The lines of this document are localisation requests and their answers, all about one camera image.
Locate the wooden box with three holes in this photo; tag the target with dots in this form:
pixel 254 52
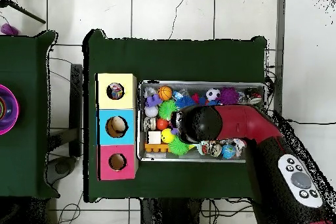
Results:
pixel 126 103

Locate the small purple object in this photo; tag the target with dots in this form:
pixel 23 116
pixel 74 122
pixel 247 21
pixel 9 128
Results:
pixel 9 29

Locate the black tripod leg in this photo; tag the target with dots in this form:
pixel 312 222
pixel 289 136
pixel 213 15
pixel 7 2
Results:
pixel 26 13

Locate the green puffer ball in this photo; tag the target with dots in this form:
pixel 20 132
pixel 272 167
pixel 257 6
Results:
pixel 166 109

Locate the lavender building block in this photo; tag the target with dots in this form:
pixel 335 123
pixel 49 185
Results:
pixel 153 101

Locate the orange basketball toy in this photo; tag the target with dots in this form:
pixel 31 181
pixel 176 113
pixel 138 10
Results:
pixel 164 93

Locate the black and white soccer ball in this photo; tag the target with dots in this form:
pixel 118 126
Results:
pixel 213 94

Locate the blue puffer ball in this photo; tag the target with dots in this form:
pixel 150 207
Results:
pixel 183 101

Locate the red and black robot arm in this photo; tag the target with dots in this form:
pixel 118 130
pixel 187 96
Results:
pixel 249 121

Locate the purple and pink bowl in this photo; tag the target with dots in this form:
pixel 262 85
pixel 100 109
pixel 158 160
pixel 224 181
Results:
pixel 13 119

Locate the dark green table cloth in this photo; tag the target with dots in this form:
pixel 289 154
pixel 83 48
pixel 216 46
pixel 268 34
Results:
pixel 183 61
pixel 26 63

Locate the purple spiky ball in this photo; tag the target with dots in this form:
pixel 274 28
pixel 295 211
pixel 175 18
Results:
pixel 227 95

